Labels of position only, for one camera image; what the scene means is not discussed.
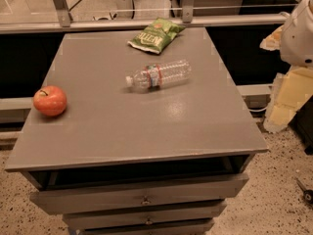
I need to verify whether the middle grey drawer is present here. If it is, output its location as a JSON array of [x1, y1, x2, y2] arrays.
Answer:
[[63, 200, 226, 229]]

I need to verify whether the black caster wheel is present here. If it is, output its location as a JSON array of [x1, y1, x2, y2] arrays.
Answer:
[[296, 179, 313, 204]]

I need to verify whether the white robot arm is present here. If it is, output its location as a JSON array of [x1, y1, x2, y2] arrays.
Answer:
[[280, 0, 313, 68]]

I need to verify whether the grey drawer cabinet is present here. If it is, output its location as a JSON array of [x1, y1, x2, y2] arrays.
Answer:
[[4, 26, 270, 235]]

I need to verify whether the metal railing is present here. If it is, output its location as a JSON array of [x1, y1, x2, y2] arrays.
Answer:
[[0, 0, 300, 34]]

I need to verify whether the grey drawer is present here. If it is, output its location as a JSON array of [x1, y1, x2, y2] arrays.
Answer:
[[63, 200, 226, 229], [30, 173, 248, 214], [79, 218, 214, 235]]

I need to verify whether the bottom grey drawer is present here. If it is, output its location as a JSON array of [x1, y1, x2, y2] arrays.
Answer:
[[79, 218, 214, 235]]

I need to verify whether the top grey drawer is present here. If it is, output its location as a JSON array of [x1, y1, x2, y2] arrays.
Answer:
[[30, 173, 248, 214]]

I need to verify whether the red apple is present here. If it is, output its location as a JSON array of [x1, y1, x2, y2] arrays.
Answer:
[[33, 85, 67, 117]]

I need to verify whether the clear plastic water bottle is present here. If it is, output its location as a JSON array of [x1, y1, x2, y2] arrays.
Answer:
[[125, 60, 192, 90]]

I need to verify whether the green chip bag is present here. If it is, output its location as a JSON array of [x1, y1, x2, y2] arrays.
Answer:
[[128, 18, 185, 54]]

